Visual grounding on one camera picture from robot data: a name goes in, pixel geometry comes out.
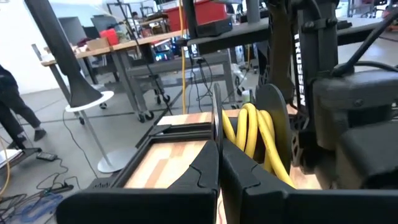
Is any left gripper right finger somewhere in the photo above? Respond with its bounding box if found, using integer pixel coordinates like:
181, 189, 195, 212
220, 139, 398, 224

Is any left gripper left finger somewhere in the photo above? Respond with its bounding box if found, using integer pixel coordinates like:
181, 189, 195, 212
55, 139, 220, 224

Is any yellow cord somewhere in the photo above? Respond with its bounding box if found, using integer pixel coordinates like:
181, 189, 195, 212
221, 102, 296, 189

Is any black plastic cord spool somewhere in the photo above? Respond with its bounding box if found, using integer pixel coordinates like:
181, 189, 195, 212
212, 83, 293, 175

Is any grey round-base floor stand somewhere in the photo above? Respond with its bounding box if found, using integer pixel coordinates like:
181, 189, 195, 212
24, 0, 137, 174

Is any black power strip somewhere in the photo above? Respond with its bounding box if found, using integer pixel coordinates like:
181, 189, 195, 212
46, 183, 75, 195

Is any thin black slanted rod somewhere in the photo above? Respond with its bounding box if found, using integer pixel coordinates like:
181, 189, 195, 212
117, 0, 174, 116

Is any black power adapter brick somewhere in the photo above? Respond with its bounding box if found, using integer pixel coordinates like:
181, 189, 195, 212
36, 151, 58, 162

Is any black side desk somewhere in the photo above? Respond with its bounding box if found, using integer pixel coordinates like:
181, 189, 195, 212
186, 15, 398, 103

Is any wooden top wheeled workbench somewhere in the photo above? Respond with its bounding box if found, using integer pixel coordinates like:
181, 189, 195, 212
41, 29, 237, 124

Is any black rolling stand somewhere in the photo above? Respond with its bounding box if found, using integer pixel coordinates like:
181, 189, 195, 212
0, 146, 43, 170

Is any black desktop device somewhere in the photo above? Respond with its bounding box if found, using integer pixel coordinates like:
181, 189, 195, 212
195, 17, 233, 38

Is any small red box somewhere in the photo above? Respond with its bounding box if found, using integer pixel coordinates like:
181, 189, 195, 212
99, 28, 120, 47

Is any cardboard box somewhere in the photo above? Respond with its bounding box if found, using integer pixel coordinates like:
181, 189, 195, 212
86, 37, 110, 52

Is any large red tote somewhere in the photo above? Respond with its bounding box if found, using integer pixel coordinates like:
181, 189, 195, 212
164, 0, 229, 32

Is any yellow extension cable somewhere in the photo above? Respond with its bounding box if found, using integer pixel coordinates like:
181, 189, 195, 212
178, 0, 188, 114

